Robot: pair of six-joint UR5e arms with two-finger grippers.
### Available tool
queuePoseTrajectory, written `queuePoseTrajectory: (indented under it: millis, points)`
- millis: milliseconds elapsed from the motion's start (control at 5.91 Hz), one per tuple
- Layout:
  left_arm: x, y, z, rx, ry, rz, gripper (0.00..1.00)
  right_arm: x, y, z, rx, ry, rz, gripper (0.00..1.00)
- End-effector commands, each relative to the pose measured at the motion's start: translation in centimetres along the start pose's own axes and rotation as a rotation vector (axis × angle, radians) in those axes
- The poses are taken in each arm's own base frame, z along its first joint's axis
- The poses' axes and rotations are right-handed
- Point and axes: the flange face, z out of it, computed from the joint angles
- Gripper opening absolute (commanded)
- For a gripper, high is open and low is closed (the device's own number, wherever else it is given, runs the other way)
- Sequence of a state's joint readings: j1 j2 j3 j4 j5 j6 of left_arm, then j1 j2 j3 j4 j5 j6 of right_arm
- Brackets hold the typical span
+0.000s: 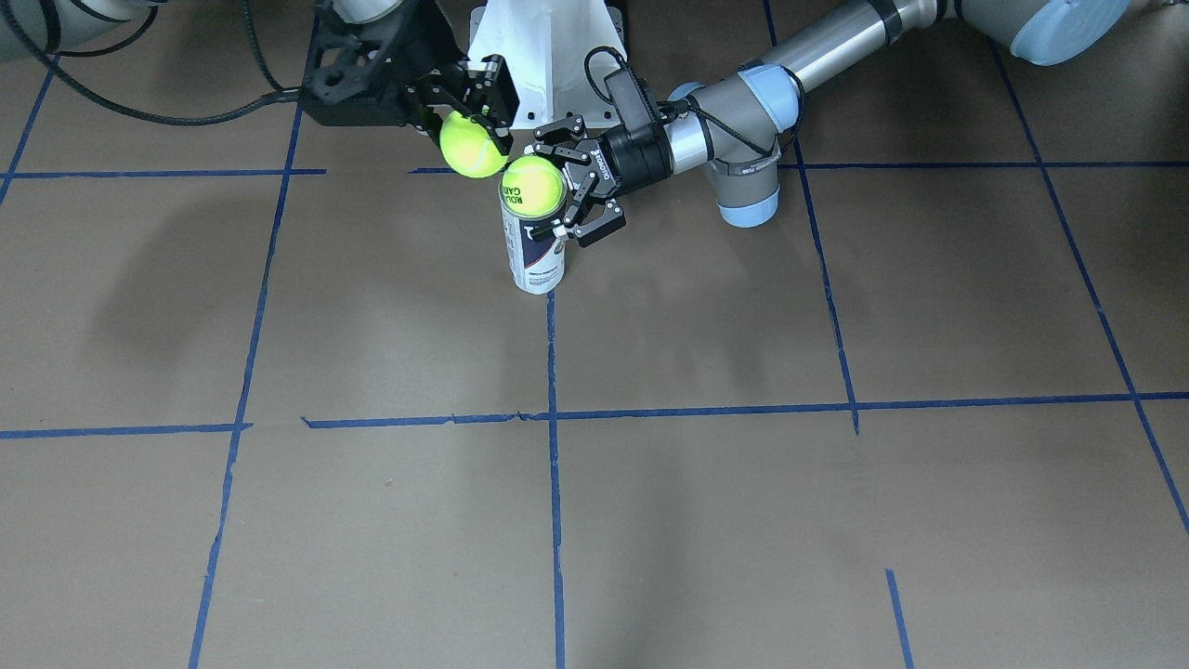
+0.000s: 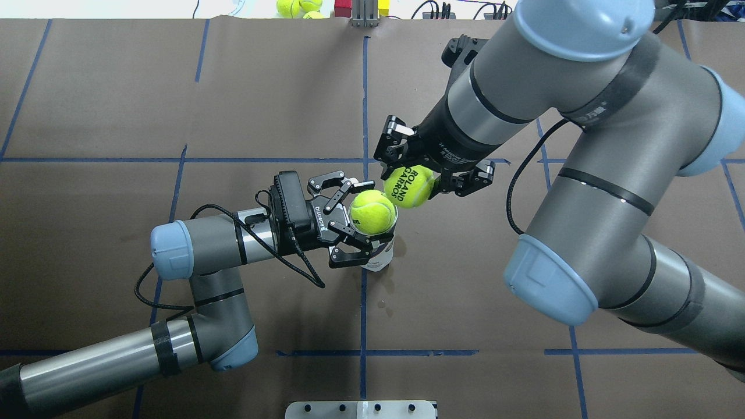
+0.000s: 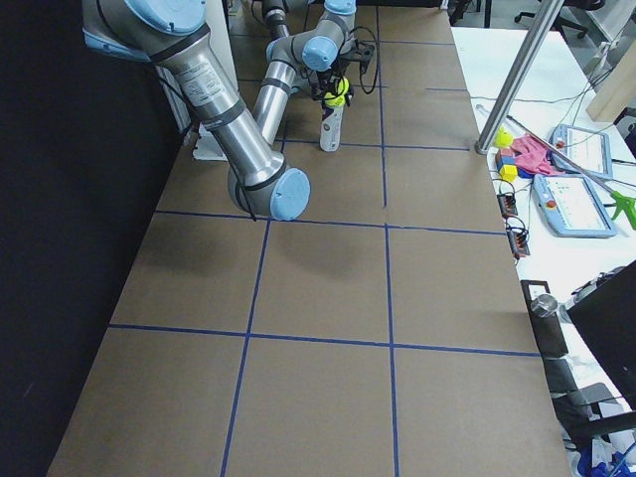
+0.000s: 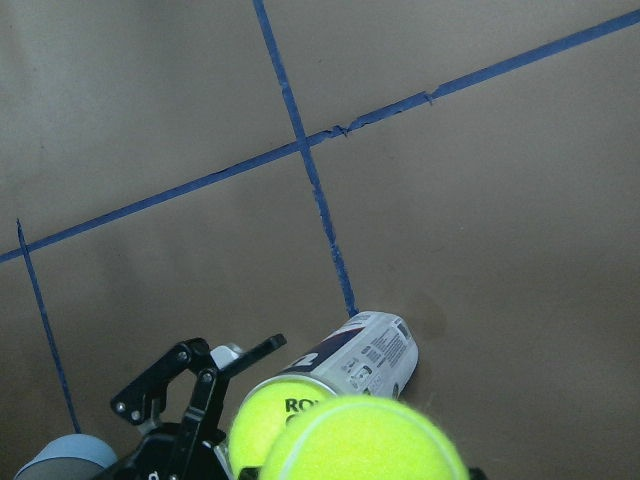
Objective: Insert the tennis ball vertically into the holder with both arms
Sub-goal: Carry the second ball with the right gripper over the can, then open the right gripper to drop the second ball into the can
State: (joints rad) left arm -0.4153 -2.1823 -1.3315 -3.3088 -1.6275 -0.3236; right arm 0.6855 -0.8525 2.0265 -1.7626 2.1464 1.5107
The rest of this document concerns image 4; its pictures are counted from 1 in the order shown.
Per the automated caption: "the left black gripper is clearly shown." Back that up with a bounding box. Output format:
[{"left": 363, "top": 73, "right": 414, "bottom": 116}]
[{"left": 102, "top": 333, "right": 288, "bottom": 480}]

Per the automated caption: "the Roland Garros tennis ball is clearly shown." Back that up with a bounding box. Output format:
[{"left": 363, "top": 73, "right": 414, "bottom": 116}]
[{"left": 228, "top": 380, "right": 334, "bottom": 479}]

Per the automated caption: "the Wilson tennis ball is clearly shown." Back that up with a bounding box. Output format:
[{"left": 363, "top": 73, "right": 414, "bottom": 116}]
[{"left": 259, "top": 396, "right": 471, "bottom": 479}]

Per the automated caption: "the clear tennis ball can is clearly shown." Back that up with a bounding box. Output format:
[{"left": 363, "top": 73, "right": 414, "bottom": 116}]
[{"left": 249, "top": 311, "right": 419, "bottom": 412}]

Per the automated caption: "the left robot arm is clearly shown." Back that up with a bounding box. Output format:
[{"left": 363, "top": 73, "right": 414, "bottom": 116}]
[{"left": 15, "top": 334, "right": 286, "bottom": 479}]

